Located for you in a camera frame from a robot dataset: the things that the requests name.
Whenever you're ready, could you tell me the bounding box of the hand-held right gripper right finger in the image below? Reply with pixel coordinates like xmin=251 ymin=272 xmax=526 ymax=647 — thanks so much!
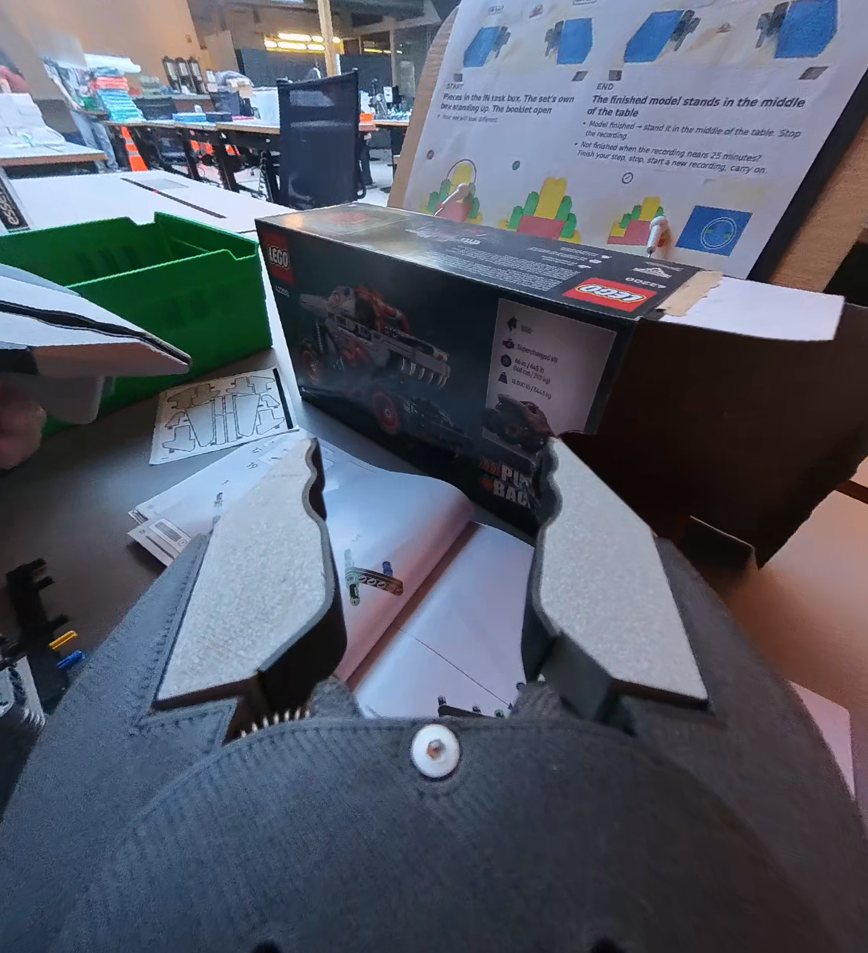
xmin=521 ymin=439 xmax=711 ymax=731

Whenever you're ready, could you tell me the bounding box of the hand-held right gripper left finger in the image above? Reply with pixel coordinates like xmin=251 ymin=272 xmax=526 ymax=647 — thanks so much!
xmin=152 ymin=438 xmax=349 ymax=738

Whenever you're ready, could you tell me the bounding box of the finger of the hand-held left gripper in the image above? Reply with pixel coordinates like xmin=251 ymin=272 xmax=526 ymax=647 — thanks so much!
xmin=0 ymin=331 xmax=192 ymax=427
xmin=0 ymin=255 xmax=145 ymax=340

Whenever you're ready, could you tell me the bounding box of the black toy truck set box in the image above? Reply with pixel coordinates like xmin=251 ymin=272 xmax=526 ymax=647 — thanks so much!
xmin=255 ymin=203 xmax=725 ymax=537

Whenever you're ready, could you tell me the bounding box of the green plastic bin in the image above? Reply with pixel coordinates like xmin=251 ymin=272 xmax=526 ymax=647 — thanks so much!
xmin=0 ymin=212 xmax=275 ymax=436

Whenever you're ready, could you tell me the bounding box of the white sticker sheet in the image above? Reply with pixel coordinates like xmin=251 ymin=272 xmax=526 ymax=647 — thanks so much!
xmin=149 ymin=367 xmax=299 ymax=466

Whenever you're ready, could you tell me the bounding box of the open white instruction booklet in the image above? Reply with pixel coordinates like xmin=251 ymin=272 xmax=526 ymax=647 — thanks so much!
xmin=127 ymin=432 xmax=547 ymax=719

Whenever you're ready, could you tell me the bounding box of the stack of coloured trays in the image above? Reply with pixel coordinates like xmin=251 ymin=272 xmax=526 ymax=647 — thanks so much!
xmin=87 ymin=67 xmax=145 ymax=124

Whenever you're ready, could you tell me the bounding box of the partly built brick model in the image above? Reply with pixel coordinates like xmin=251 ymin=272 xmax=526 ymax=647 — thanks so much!
xmin=0 ymin=558 xmax=85 ymax=746

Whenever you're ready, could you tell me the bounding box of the black mesh office chair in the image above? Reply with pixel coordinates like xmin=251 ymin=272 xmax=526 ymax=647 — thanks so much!
xmin=276 ymin=70 xmax=369 ymax=211

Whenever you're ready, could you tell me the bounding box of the instruction poster on cardboard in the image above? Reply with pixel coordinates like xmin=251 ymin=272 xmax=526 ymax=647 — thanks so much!
xmin=388 ymin=0 xmax=868 ymax=291

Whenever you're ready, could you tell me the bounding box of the black frame workbench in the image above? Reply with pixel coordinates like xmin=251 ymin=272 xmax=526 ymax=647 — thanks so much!
xmin=102 ymin=112 xmax=379 ymax=196

